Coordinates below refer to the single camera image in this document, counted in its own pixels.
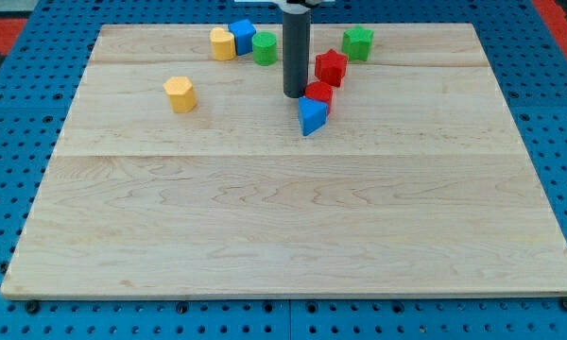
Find red cylinder block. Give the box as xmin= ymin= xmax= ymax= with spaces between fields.
xmin=304 ymin=81 xmax=334 ymax=114

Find yellow hexagon block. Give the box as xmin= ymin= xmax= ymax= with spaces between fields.
xmin=163 ymin=76 xmax=198 ymax=113

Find yellow heart block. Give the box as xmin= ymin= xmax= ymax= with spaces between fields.
xmin=209 ymin=27 xmax=236 ymax=61

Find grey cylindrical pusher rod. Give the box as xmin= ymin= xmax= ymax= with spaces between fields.
xmin=282 ymin=8 xmax=311 ymax=98

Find red star block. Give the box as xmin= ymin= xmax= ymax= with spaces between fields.
xmin=315 ymin=49 xmax=348 ymax=88

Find green cylinder block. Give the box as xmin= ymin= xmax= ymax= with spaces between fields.
xmin=251 ymin=31 xmax=277 ymax=66

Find green star block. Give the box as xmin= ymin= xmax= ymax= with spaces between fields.
xmin=342 ymin=25 xmax=374 ymax=61

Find blue triangle block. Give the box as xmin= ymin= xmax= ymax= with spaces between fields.
xmin=298 ymin=96 xmax=328 ymax=136

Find white arm mount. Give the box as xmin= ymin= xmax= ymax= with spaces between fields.
xmin=233 ymin=0 xmax=335 ymax=9

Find blue cube block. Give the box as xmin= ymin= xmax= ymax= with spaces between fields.
xmin=228 ymin=19 xmax=256 ymax=56

